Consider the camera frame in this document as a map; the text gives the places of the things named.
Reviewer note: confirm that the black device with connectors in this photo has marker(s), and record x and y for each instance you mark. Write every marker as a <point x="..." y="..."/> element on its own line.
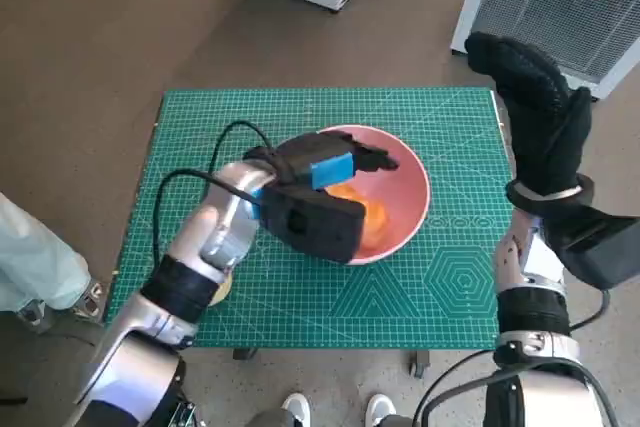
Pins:
<point x="187" y="414"/>

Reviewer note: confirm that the black table caster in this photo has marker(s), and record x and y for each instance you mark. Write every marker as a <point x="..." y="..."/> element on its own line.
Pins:
<point x="420" y="363"/>

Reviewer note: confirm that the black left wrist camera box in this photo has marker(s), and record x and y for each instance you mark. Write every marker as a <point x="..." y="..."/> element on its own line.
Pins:
<point x="310" y="222"/>

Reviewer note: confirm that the white shoe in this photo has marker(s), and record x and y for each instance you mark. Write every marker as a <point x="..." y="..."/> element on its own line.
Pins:
<point x="381" y="408"/>
<point x="296" y="408"/>

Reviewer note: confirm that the round toy bread bun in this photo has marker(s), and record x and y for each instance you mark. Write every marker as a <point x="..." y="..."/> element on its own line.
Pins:
<point x="222" y="289"/>

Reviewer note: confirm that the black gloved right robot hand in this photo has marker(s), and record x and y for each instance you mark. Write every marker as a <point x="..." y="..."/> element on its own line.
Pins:
<point x="545" y="127"/>

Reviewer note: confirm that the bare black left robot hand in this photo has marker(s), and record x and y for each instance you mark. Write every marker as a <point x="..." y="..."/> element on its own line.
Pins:
<point x="310" y="152"/>

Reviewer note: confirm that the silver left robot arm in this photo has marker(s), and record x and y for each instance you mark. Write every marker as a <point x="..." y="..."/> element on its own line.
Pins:
<point x="220" y="227"/>

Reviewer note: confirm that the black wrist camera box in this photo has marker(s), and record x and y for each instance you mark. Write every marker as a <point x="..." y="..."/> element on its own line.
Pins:
<point x="600" y="247"/>
<point x="310" y="222"/>

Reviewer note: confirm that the green cutting mat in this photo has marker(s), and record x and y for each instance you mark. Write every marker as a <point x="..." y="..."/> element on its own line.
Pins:
<point x="350" y="307"/>

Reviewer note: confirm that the white vented freezer cabinet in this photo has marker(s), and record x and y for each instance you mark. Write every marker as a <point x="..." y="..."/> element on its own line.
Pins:
<point x="540" y="2"/>

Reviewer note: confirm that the pink bowl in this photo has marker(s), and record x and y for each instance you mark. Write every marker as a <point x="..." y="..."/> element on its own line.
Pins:
<point x="410" y="187"/>

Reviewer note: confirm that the long toy bread loaf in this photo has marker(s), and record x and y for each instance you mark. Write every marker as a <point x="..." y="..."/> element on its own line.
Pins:
<point x="375" y="217"/>

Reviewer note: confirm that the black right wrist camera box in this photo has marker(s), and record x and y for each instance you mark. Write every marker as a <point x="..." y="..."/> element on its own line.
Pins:
<point x="600" y="247"/>

